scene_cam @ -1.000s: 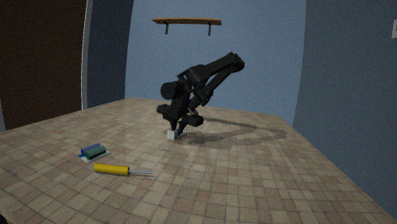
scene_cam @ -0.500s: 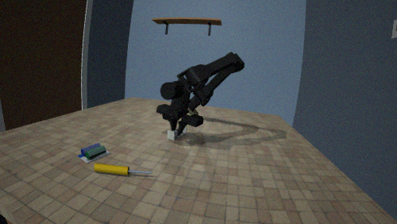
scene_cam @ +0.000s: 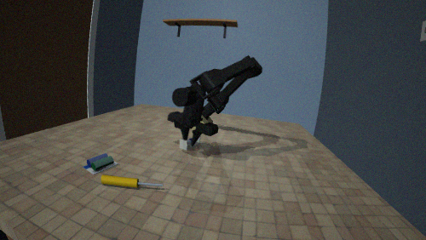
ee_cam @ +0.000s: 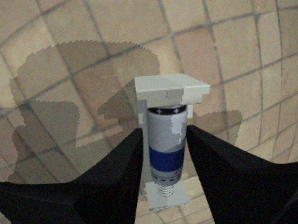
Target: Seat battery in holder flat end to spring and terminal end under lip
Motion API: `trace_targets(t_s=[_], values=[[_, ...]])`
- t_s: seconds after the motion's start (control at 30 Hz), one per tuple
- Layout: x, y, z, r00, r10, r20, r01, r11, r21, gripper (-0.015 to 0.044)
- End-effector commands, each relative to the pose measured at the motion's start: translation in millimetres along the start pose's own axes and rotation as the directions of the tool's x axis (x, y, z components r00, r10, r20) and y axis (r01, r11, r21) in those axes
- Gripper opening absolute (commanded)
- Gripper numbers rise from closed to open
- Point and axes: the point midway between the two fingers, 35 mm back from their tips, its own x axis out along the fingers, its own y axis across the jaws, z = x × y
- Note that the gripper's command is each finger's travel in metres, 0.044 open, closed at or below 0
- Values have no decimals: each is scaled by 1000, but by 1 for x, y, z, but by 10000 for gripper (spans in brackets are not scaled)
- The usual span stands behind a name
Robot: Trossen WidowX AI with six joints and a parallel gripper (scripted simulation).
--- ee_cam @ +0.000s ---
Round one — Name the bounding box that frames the grey and blue battery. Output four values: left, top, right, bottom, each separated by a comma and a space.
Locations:
145, 104, 188, 185

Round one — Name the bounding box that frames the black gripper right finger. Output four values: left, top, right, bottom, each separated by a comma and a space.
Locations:
186, 125, 298, 224

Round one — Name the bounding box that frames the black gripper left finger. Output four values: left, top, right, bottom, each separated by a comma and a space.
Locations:
0, 128, 144, 224

